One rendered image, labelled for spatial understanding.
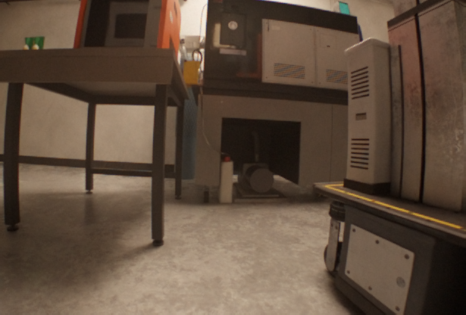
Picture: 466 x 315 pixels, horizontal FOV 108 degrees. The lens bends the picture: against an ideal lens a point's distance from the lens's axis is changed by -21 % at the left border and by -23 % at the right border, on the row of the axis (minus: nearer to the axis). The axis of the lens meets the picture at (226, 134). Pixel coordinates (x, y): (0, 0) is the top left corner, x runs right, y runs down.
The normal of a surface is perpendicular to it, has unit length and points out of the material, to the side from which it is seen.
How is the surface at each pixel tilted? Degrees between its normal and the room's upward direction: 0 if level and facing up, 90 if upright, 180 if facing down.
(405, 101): 90
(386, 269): 90
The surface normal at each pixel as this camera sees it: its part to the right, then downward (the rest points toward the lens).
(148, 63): 0.10, -0.02
